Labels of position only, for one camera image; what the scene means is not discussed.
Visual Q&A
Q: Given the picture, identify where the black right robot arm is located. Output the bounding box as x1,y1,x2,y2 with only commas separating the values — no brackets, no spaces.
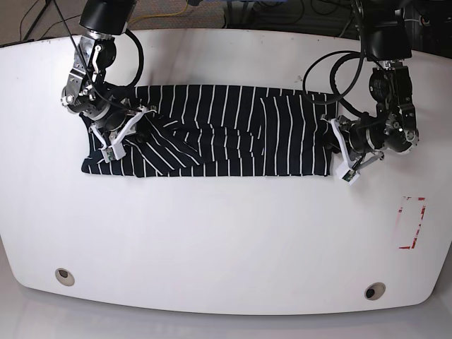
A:
61,1,144,138

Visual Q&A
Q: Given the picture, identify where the yellow cable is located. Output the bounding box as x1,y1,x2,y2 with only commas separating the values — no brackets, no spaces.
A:
123,0,190,29

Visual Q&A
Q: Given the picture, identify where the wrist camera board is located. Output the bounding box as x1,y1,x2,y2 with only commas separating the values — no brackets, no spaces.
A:
100,143,126,163
335,162,360,186

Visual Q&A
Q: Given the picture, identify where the left table grommet hole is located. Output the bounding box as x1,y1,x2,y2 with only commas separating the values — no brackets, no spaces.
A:
55,268,75,287

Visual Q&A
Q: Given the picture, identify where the red tape marking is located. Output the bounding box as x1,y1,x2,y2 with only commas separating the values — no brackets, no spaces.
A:
393,196,427,250

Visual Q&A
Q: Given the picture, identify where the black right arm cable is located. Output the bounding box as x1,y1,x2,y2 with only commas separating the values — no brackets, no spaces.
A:
105,28,145,89

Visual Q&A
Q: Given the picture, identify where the table grommet hole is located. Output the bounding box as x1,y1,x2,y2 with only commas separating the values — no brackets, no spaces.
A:
55,268,75,287
364,282,386,301

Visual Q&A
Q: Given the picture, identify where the right table grommet hole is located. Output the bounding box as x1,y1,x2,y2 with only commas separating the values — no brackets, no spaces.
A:
364,282,386,301

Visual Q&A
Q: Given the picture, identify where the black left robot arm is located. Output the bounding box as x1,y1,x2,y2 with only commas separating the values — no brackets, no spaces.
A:
328,1,419,182

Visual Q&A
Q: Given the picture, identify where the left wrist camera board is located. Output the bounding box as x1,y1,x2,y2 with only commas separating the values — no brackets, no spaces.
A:
335,162,360,186

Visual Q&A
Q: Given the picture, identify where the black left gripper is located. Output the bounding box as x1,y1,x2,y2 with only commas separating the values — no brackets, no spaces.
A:
321,114,385,172

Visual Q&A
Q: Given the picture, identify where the navy white striped t-shirt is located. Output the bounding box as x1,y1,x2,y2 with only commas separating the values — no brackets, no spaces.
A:
81,85,338,178

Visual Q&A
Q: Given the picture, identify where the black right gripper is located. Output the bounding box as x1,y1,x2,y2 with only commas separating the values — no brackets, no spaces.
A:
90,105,157,150

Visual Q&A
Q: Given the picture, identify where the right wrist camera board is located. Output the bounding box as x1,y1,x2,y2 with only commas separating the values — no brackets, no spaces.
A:
100,143,126,163

